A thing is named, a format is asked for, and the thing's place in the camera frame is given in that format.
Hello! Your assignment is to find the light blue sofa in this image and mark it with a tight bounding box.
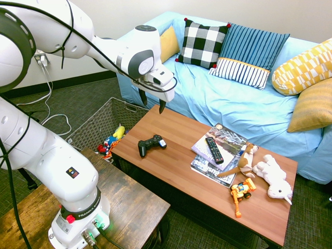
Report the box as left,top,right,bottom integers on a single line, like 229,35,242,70
116,10,332,185

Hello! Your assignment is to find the plain yellow pillow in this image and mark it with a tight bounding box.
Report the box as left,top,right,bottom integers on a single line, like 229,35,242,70
159,25,181,64

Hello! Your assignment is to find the Captain America plush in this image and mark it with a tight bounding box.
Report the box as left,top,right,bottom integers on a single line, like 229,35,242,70
96,135,118,159

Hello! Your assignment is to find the black gamepad with white sticker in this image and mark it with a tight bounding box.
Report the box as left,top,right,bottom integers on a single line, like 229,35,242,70
137,134,168,158

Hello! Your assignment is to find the yellow woven pillow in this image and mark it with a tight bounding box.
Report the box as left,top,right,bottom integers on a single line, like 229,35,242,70
287,77,332,133

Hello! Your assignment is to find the yellow white patterned bolster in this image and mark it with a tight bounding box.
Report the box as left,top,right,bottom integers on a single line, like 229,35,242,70
271,38,332,96

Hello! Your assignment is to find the black base cable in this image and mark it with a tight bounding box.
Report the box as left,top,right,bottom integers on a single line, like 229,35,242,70
93,220,125,249

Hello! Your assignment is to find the black white checkered pillow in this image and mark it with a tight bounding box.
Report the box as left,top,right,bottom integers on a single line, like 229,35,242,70
175,17,232,70

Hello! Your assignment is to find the white unicorn plush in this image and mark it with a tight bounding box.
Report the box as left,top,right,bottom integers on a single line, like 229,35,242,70
252,154,294,206

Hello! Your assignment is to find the white power cable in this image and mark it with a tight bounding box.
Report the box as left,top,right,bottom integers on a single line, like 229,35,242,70
15,66,73,137

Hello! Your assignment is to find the magazine with winter landscape cover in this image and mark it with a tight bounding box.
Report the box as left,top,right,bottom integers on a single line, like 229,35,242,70
191,122,248,172

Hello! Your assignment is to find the dark rustic wooden stand table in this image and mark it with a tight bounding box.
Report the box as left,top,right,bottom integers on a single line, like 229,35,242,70
0,147,171,249

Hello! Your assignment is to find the yellow blue unicorn plush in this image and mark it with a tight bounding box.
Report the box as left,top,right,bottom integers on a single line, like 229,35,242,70
112,123,127,141

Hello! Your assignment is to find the wooden coffee table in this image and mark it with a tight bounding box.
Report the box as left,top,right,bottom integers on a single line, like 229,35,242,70
110,104,299,249

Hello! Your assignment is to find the business magazine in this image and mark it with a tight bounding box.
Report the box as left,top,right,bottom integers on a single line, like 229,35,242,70
190,155,238,189

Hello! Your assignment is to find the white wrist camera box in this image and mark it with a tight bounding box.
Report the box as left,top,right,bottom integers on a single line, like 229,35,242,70
145,65,175,88

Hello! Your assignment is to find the grey wicker basket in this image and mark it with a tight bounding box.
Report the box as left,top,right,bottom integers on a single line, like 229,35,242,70
64,96,151,163

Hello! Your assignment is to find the black remote control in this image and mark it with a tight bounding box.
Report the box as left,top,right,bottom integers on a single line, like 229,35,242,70
205,136,225,165

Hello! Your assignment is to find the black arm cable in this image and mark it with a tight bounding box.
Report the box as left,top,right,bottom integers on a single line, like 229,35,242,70
0,0,178,93

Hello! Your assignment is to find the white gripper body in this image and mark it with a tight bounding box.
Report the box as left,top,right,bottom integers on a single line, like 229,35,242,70
132,77,175,103

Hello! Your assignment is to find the orange toy excavator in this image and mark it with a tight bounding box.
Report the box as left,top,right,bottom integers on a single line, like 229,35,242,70
229,177,258,219

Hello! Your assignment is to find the blue striped pillow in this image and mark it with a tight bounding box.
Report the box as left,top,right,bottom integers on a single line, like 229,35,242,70
209,22,291,91

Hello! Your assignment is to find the brown white plush animal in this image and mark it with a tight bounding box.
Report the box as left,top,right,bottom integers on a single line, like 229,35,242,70
217,143,260,179

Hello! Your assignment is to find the wall power outlet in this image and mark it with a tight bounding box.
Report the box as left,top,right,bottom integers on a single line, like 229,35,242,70
33,51,50,68

